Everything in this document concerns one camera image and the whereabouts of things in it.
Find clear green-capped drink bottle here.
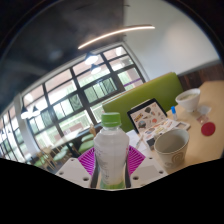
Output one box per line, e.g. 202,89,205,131
93,112,130,190

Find wooden dining table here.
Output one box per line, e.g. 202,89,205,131
61,129,89,148

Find group of green-seated chairs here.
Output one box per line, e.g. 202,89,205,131
33,124,98,169

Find colourful printed booklet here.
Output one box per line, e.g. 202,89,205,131
143,118,183,141

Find small white device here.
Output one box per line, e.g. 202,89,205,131
174,121,192,131

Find small blue-capped bottle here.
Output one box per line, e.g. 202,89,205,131
170,105,179,121

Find green upholstered bench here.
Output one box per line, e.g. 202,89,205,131
102,71,184,134

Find white pendant lamp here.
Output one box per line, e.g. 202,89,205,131
20,106,30,120
31,106,41,117
84,53,100,66
90,64,102,75

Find black tablet with stickers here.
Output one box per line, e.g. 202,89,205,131
126,97,168,134

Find white bowl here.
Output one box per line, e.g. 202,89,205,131
174,87,202,113

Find flat round red coaster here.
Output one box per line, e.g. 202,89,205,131
200,121,217,137

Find white paper sheet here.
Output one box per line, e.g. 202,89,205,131
126,129,148,152

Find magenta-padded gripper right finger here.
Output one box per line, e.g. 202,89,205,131
124,145,169,189

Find large black-framed window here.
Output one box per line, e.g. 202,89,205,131
0,42,148,164

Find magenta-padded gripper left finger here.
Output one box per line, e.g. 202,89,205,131
54,147,101,190

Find long curved ceiling light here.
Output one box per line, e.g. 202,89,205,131
77,24,156,50

